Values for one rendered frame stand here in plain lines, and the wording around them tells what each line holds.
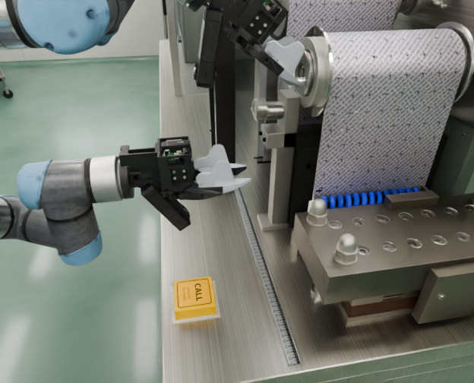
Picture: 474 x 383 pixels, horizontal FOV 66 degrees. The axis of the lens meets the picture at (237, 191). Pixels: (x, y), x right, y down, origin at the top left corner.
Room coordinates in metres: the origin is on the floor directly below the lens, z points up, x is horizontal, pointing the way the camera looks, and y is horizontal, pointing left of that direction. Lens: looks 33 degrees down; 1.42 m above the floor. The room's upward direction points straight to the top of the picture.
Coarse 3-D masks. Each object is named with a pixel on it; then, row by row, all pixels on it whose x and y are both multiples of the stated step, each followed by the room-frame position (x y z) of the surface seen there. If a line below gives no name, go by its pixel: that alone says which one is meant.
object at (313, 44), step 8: (304, 40) 0.65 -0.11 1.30; (312, 40) 0.62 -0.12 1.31; (312, 48) 0.61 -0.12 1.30; (320, 48) 0.60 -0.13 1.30; (312, 56) 0.61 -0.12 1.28; (320, 56) 0.59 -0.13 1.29; (320, 64) 0.58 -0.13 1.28; (320, 72) 0.58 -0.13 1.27; (320, 80) 0.58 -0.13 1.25; (312, 88) 0.59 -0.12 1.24; (320, 88) 0.58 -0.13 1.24; (304, 96) 0.63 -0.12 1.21; (312, 96) 0.59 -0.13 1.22; (320, 96) 0.58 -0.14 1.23; (304, 104) 0.62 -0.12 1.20; (312, 104) 0.59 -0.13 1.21
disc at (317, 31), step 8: (312, 32) 0.66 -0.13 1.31; (320, 32) 0.62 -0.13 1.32; (320, 40) 0.62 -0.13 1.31; (328, 40) 0.59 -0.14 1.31; (328, 48) 0.58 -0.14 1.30; (328, 56) 0.58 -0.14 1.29; (328, 64) 0.58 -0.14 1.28; (328, 72) 0.57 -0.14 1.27; (328, 80) 0.57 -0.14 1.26; (328, 88) 0.56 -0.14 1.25; (328, 96) 0.56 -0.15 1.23; (320, 104) 0.59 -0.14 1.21; (312, 112) 0.61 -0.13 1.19; (320, 112) 0.58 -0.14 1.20
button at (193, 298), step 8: (184, 280) 0.46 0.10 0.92; (192, 280) 0.46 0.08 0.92; (200, 280) 0.46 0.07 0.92; (208, 280) 0.46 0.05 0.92; (176, 288) 0.45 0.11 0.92; (184, 288) 0.45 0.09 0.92; (192, 288) 0.45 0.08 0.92; (200, 288) 0.45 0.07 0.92; (208, 288) 0.45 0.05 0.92; (176, 296) 0.43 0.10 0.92; (184, 296) 0.43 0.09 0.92; (192, 296) 0.43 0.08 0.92; (200, 296) 0.43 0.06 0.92; (208, 296) 0.43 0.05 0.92; (176, 304) 0.41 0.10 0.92; (184, 304) 0.41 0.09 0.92; (192, 304) 0.41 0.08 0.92; (200, 304) 0.41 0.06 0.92; (208, 304) 0.41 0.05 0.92; (176, 312) 0.40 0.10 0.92; (184, 312) 0.40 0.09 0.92; (192, 312) 0.40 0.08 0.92; (200, 312) 0.40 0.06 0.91; (208, 312) 0.41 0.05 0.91
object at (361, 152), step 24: (336, 120) 0.58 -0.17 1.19; (360, 120) 0.59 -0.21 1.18; (384, 120) 0.59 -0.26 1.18; (408, 120) 0.60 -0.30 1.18; (432, 120) 0.61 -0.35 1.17; (336, 144) 0.58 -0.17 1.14; (360, 144) 0.59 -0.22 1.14; (384, 144) 0.60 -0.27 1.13; (408, 144) 0.60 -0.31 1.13; (432, 144) 0.61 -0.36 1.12; (336, 168) 0.58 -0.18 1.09; (360, 168) 0.59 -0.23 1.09; (384, 168) 0.60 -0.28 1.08; (408, 168) 0.61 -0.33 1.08; (336, 192) 0.58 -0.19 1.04; (360, 192) 0.59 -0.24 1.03
